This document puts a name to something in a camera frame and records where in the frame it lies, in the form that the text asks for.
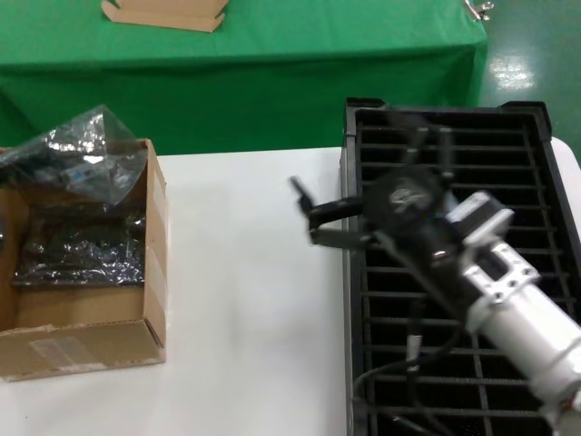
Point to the translucent antistatic bubble bag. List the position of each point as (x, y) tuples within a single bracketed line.
[(104, 136)]

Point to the black slotted plastic container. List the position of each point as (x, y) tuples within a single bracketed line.
[(354, 295)]

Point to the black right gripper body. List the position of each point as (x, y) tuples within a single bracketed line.
[(408, 204)]

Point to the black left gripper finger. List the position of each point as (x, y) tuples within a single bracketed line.
[(18, 161)]

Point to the green tablecloth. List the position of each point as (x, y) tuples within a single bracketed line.
[(272, 68)]

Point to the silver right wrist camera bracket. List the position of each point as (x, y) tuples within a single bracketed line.
[(490, 254)]

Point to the bagged graphics card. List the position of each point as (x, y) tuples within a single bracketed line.
[(81, 259)]

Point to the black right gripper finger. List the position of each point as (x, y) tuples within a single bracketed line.
[(336, 209), (447, 154)]

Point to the brown cardboard box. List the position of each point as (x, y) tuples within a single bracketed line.
[(81, 345)]

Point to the silver metal binder clip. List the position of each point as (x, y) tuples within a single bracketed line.
[(475, 10)]

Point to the flat folded cardboard piece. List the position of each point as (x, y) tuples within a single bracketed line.
[(159, 13)]

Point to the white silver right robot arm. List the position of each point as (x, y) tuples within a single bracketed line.
[(535, 336)]

